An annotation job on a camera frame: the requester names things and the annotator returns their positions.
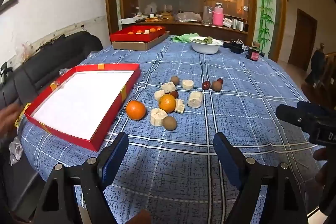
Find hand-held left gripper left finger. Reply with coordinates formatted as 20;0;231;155
31;132;129;224

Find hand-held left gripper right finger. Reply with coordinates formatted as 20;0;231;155
213;132;309;224

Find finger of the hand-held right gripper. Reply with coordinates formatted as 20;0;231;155
276;104;311;134
297;101;332;121

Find red box with white inside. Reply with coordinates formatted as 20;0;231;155
24;63;141;152

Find person's right hand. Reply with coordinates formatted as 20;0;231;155
313;147;332;186

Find blue plaid tablecloth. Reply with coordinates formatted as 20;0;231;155
20;35;326;224

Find dark figurine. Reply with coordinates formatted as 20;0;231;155
304;43;328;85

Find brown wooden door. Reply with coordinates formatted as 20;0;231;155
287;9;318;72

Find dark jar with red label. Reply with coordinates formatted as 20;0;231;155
247;47;260;62

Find small clear plastic bag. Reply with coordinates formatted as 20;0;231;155
8;136;25;167

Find white bowl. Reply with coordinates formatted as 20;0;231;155
189;37;224;54

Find green leaves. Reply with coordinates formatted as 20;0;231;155
194;36;214;44

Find brown cardboard box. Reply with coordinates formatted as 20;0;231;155
112;31;170;51

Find wooden glass cabinet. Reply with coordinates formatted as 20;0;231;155
105;0;288;62

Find black leather sofa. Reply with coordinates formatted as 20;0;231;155
0;31;103;222

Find pink bottle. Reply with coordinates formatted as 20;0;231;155
212;2;224;26

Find red box holding produce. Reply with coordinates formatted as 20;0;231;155
110;26;166;42

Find clear glass jar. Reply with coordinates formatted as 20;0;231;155
202;6;214;25

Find green cloth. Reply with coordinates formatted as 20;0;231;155
172;33;201;43

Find long white box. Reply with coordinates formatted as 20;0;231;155
119;17;147;25

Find crumpled clear plastic bag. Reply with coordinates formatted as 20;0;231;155
175;11;202;22

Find clear bag with orange print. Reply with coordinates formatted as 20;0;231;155
14;40;36;67

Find black hand-held device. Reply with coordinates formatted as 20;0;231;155
0;61;13;85

